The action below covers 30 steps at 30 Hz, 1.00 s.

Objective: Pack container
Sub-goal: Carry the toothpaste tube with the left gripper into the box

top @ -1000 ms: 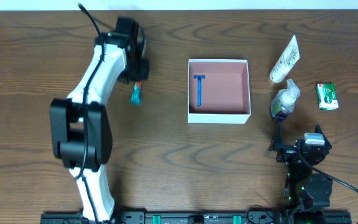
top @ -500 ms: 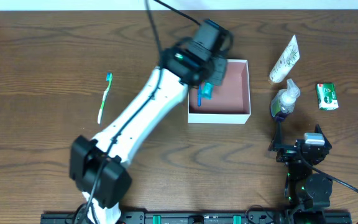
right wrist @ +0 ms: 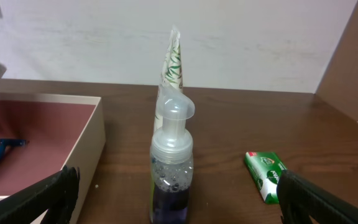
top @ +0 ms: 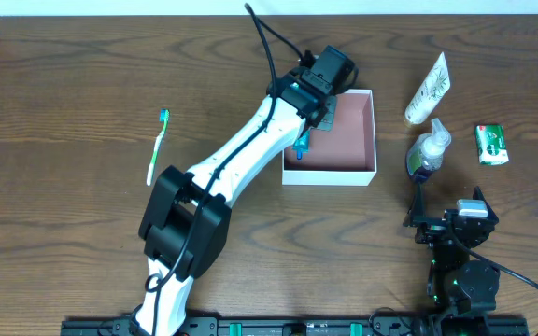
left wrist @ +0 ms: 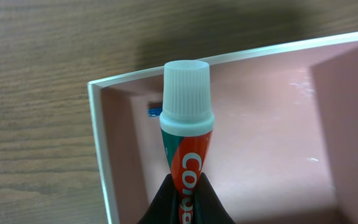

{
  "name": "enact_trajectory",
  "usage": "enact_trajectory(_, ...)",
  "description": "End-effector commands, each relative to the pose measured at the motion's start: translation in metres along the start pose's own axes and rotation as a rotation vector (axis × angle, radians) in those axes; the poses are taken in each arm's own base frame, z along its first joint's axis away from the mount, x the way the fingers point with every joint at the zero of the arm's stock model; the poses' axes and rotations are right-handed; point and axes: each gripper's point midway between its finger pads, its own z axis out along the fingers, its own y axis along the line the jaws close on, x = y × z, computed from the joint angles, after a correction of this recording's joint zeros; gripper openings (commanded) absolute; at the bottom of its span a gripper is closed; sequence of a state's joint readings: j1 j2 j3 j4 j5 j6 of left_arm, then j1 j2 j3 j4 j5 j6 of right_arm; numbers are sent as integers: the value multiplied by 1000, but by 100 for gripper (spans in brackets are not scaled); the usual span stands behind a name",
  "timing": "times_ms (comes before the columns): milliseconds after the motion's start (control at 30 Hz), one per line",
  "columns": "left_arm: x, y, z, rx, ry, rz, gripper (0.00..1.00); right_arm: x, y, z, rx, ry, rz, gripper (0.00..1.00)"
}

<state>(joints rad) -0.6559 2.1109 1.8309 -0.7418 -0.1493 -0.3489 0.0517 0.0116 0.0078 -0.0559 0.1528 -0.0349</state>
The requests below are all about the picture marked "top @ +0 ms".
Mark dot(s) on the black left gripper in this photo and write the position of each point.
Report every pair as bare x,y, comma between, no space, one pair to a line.
324,118

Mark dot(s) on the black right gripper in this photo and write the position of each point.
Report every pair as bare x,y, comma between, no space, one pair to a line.
437,223

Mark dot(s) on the white box pink interior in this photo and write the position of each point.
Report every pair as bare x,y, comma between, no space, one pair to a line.
343,156

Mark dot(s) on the white leaf-print lotion tube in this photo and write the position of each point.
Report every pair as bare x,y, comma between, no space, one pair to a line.
429,94

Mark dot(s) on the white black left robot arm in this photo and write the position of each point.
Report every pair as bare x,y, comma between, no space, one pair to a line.
186,220

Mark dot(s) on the clear foam pump soap bottle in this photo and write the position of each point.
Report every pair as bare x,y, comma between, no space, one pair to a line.
426,156

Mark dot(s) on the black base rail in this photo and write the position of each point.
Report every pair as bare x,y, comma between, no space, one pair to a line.
375,325

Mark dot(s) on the green soap bar packet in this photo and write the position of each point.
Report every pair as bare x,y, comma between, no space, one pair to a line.
490,143

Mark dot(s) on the red green toothpaste tube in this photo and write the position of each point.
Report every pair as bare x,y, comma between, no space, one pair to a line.
302,144

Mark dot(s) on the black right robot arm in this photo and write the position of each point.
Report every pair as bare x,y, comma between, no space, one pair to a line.
459,284

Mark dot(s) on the green white toothbrush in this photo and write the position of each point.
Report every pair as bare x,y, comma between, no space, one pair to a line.
164,119

